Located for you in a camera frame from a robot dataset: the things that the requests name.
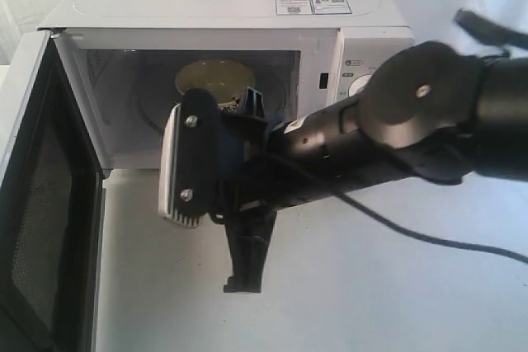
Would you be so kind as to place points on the blue white warning sticker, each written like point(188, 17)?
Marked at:
point(312, 7)

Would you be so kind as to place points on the white microwave door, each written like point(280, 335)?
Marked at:
point(51, 201)

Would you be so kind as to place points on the white Midea microwave body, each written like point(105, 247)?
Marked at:
point(122, 56)

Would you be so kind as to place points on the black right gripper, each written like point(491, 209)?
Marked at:
point(244, 139)

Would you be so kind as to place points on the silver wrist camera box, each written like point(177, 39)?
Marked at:
point(189, 167)

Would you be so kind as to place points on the white plastic control dial knob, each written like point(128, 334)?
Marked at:
point(358, 84)

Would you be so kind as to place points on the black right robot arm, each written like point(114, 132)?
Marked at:
point(428, 112)

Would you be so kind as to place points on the white ceramic bowl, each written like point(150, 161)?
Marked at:
point(227, 80)

